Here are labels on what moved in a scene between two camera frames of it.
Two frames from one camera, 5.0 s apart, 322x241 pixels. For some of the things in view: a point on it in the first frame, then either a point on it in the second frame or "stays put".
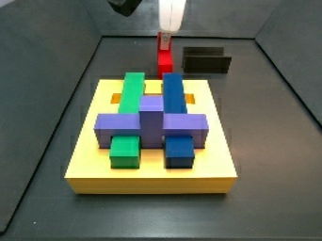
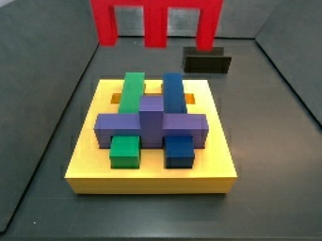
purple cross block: (152, 125) stays put
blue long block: (179, 146) stays put
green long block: (125, 147) stays put
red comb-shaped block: (165, 61) -> (156, 21)
